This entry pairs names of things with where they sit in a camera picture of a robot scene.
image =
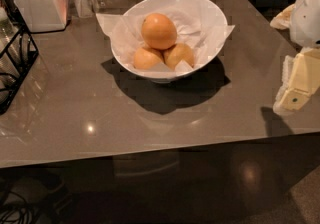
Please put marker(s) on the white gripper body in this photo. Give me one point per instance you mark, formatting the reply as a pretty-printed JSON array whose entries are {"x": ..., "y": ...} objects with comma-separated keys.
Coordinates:
[{"x": 306, "y": 21}]

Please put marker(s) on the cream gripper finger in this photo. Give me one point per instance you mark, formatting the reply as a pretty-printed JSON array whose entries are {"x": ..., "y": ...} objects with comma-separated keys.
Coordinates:
[
  {"x": 300, "y": 81},
  {"x": 282, "y": 20}
]

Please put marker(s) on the orange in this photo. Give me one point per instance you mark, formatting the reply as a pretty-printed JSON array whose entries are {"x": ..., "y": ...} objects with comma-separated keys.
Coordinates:
[
  {"x": 177, "y": 53},
  {"x": 158, "y": 31},
  {"x": 146, "y": 58}
]

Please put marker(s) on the white ceramic bowl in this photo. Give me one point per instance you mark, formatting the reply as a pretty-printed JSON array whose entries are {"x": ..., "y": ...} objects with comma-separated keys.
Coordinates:
[{"x": 213, "y": 11}]

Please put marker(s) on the white paper liner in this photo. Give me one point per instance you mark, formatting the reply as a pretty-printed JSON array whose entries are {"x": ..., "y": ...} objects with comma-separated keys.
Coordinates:
[{"x": 125, "y": 34}]

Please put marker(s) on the black wire rack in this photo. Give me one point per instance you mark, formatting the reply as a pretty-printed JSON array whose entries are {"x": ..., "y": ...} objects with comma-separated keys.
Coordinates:
[{"x": 18, "y": 52}]

